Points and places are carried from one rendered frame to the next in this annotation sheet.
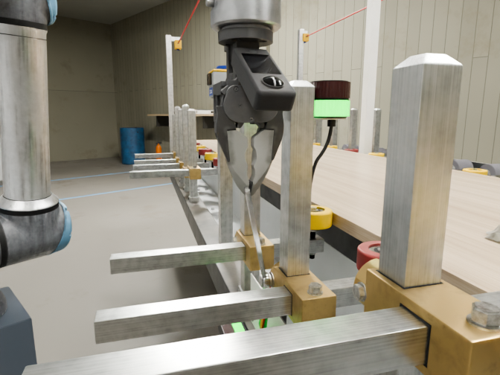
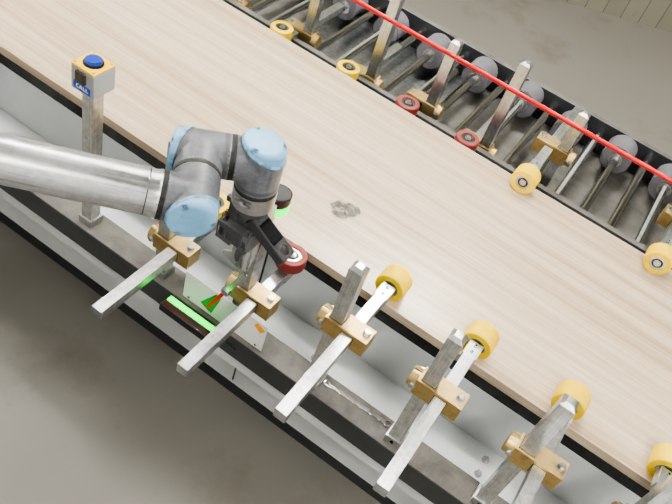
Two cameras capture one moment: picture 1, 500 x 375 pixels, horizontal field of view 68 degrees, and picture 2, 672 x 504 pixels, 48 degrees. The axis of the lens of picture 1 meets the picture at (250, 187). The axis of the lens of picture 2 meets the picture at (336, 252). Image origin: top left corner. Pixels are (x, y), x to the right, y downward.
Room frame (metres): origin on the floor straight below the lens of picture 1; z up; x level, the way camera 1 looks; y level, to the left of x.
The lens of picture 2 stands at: (-0.26, 0.82, 2.29)
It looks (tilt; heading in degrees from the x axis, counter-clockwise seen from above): 46 degrees down; 304
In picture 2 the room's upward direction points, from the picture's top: 21 degrees clockwise
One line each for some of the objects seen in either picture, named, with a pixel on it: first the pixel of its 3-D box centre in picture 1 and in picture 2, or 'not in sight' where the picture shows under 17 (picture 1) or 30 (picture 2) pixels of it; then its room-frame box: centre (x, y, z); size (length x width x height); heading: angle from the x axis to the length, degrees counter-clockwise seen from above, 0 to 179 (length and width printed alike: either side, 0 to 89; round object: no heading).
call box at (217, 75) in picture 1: (223, 85); (93, 76); (1.03, 0.07, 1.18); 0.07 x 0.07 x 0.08; 16
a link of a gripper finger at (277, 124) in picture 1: (265, 127); not in sight; (0.50, -0.02, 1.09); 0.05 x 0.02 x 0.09; 106
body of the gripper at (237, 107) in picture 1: (244, 81); (244, 220); (0.52, 0.01, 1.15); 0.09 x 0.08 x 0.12; 16
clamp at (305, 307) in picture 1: (300, 292); (252, 293); (0.52, -0.08, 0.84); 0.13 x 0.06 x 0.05; 16
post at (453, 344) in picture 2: not in sight; (421, 395); (0.06, -0.20, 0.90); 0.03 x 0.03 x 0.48; 16
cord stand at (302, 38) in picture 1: (301, 97); not in sight; (3.30, -0.45, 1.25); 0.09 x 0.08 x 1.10; 16
